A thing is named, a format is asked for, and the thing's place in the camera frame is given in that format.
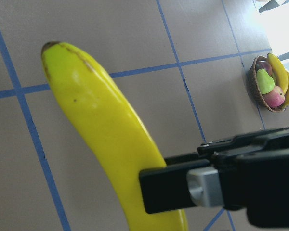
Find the brown wicker fruit basket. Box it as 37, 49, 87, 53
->
249, 55, 289, 113

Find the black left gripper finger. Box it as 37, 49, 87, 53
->
139, 127, 289, 228

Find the pink apple upper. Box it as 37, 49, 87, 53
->
263, 85, 285, 108

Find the dark red apple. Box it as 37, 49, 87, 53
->
255, 60, 273, 76

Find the green pear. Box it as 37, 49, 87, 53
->
256, 69, 275, 94

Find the brown paper table cover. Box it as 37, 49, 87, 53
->
0, 0, 289, 231

